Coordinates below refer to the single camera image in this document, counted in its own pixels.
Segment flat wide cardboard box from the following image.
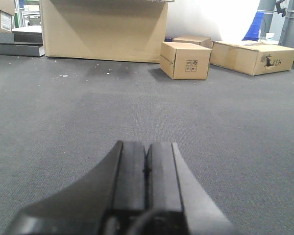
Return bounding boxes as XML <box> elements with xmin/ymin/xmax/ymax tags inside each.
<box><xmin>210</xmin><ymin>41</ymin><xmax>294</xmax><ymax>76</ymax></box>

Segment large cardboard box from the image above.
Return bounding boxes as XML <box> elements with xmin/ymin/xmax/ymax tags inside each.
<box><xmin>40</xmin><ymin>0</ymin><xmax>168</xmax><ymax>63</ymax></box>

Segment black floor mat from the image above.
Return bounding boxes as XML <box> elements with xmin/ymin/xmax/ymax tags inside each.
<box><xmin>0</xmin><ymin>56</ymin><xmax>294</xmax><ymax>235</ymax></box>

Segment blue plastic crate stack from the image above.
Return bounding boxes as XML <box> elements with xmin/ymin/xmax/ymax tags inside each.
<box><xmin>243</xmin><ymin>12</ymin><xmax>265</xmax><ymax>41</ymax></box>

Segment rear small cardboard box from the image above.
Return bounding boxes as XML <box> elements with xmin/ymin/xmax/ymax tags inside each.
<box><xmin>172</xmin><ymin>35</ymin><xmax>212</xmax><ymax>48</ymax></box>

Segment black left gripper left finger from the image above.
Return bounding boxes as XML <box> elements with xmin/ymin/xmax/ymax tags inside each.
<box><xmin>4</xmin><ymin>141</ymin><xmax>146</xmax><ymax>235</ymax></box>

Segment black raised platform step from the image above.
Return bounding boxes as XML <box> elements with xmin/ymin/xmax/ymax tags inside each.
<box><xmin>0</xmin><ymin>25</ymin><xmax>45</xmax><ymax>57</ymax></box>

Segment small cardboard box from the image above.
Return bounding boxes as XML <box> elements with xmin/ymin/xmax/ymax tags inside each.
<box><xmin>172</xmin><ymin>35</ymin><xmax>212</xmax><ymax>48</ymax></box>
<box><xmin>160</xmin><ymin>42</ymin><xmax>212</xmax><ymax>80</ymax></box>

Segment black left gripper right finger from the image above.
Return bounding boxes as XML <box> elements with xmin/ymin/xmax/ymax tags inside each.
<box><xmin>127</xmin><ymin>142</ymin><xmax>238</xmax><ymax>235</ymax></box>

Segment cardboard box stack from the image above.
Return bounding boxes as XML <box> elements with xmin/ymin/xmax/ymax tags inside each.
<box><xmin>0</xmin><ymin>0</ymin><xmax>15</xmax><ymax>33</ymax></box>

